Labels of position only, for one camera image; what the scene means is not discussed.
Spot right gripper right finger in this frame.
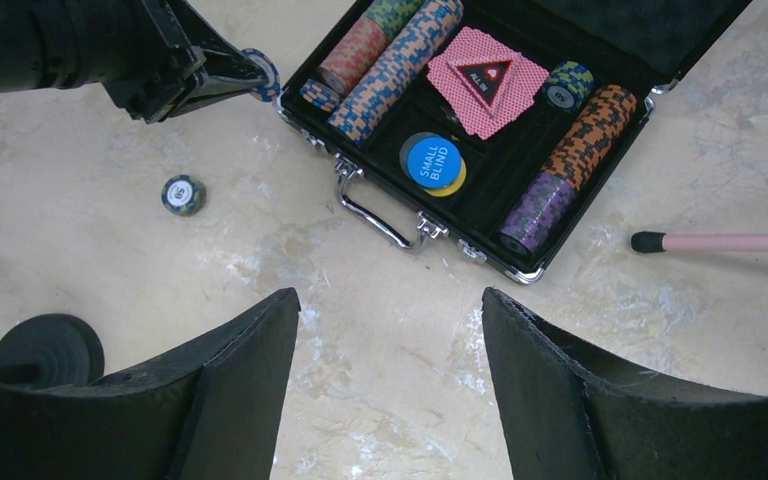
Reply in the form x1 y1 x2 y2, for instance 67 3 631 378
482 288 768 479

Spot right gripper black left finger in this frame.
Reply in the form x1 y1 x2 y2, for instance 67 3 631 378
0 288 300 479

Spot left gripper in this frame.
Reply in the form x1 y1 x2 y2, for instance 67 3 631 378
104 1 267 124

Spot ten value poker chip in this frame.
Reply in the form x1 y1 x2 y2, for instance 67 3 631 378
241 48 281 103

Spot fifty value poker chip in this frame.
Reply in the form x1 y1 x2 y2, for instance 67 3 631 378
160 174 207 217

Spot blue dealer button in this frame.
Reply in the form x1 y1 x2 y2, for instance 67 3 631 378
405 136 461 190

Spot yellow big blind button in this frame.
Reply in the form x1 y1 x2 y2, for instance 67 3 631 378
425 160 467 198

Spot triangular all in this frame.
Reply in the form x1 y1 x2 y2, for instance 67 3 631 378
448 56 515 112

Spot black aluminium poker case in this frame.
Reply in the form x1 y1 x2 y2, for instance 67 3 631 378
276 1 746 284

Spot clear plastic button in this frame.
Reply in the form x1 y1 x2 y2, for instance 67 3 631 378
399 132 437 176

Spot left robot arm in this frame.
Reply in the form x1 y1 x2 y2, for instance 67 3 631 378
0 1 280 124

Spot blue orange chips in case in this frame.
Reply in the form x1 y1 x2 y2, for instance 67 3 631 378
299 79 342 112

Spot green and red chip row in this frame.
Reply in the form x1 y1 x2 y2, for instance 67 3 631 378
317 0 424 96

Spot pink music stand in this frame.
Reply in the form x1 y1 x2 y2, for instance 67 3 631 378
630 231 768 254

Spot blue and orange chip row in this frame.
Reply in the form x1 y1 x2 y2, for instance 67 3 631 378
327 1 464 145

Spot pink playing card deck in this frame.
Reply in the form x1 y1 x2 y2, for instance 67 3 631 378
427 27 549 140

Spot orange and black chip row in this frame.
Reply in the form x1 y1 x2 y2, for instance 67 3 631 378
540 85 638 191

